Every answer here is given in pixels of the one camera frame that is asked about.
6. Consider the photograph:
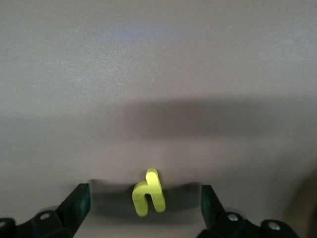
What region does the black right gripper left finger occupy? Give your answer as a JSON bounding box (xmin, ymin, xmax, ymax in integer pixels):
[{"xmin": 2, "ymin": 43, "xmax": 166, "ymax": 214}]
[{"xmin": 0, "ymin": 183, "xmax": 91, "ymax": 238}]

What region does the yellow letter h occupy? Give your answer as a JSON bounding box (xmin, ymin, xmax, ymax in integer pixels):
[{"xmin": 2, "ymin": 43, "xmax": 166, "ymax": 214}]
[{"xmin": 131, "ymin": 168, "xmax": 166, "ymax": 217}]

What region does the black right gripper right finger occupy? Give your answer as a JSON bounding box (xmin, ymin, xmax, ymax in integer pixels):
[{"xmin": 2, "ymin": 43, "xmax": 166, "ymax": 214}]
[{"xmin": 201, "ymin": 184, "xmax": 302, "ymax": 238}]

